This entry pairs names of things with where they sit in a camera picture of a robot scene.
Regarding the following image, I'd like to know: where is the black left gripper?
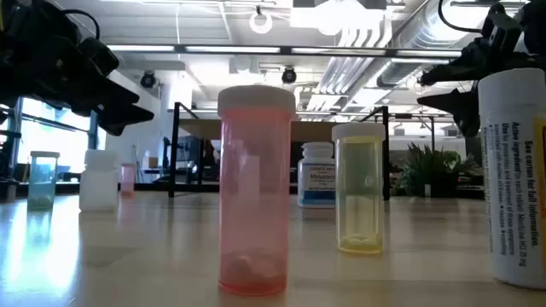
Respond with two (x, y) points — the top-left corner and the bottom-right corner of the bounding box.
(0, 0), (155, 137)

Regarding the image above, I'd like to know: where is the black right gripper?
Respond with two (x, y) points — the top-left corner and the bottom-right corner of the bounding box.
(416, 37), (546, 137)

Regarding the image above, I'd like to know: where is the pink pill vial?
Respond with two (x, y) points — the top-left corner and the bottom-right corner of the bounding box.
(217, 84), (297, 297)
(119, 163), (137, 198)

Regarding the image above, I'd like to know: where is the plain white bottle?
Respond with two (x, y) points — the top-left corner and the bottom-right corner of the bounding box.
(78, 148), (119, 213)

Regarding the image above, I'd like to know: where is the white bottle yellow label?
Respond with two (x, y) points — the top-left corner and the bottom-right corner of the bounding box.
(477, 67), (546, 290)

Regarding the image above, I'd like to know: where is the teal pill vial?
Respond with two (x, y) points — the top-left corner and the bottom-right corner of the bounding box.
(26, 150), (61, 211)

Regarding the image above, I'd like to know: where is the yellow pill vial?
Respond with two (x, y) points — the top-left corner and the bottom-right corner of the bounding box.
(331, 122), (386, 256)

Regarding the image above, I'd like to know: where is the white melatonin bottle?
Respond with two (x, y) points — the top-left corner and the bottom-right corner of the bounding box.
(297, 142), (337, 209)

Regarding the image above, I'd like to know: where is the large window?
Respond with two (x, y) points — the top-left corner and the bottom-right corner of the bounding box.
(0, 96), (100, 177)

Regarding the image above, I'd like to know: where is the green potted plant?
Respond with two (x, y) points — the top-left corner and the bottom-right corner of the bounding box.
(394, 142), (482, 200)

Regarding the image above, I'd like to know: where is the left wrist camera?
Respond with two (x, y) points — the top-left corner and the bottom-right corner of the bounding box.
(78, 37), (120, 78)

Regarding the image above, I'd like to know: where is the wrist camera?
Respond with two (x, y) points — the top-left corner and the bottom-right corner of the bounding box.
(480, 3), (525, 47)
(78, 37), (120, 78)

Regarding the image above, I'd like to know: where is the silver ceiling duct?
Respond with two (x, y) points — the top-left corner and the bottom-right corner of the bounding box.
(377, 0), (474, 89)

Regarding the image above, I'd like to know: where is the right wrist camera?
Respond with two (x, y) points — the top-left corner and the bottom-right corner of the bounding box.
(480, 3), (525, 47)

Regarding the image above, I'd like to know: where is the wooden shelf black frame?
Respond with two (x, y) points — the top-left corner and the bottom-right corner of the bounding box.
(168, 101), (392, 201)

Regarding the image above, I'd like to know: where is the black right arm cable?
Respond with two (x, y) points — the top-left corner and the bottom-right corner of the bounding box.
(437, 0), (485, 34)

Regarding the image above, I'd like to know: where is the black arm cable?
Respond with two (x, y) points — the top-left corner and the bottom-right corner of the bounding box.
(62, 9), (102, 42)
(437, 0), (485, 34)

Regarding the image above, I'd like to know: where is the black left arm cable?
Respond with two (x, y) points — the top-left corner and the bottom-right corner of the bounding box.
(62, 9), (102, 42)

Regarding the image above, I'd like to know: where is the black table frame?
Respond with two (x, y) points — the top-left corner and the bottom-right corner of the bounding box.
(0, 181), (487, 201)

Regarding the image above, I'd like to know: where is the white ceiling ring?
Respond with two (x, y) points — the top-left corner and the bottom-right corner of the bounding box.
(248, 10), (274, 35)

